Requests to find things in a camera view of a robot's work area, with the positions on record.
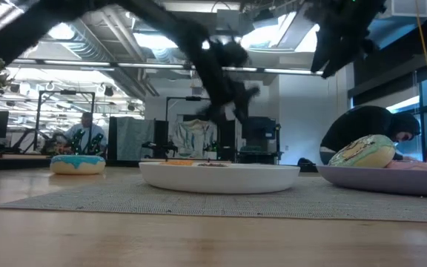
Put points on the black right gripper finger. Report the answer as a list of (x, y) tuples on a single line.
[(337, 61), (321, 55)]

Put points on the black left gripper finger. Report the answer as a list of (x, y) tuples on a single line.
[(213, 113), (245, 102)]

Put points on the large green iced donut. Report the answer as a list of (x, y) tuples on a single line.
[(365, 152)]

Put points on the large blue iced donut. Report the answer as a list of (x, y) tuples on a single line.
[(76, 165)]

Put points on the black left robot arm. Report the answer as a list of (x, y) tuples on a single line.
[(20, 33)]

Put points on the black equipment cabinet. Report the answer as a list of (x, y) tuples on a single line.
[(259, 130)]

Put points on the white round plate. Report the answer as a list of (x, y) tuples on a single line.
[(217, 180)]

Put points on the person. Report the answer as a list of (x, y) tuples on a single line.
[(85, 131), (361, 124)]

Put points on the grey cloth panel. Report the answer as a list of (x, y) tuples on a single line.
[(133, 137)]

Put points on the grey woven placemat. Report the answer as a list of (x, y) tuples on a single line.
[(124, 200)]

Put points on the purple round plate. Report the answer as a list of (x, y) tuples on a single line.
[(384, 183)]

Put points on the pink iced donut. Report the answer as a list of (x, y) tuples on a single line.
[(421, 165)]

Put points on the black metal stand frame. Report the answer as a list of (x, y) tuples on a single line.
[(36, 118)]

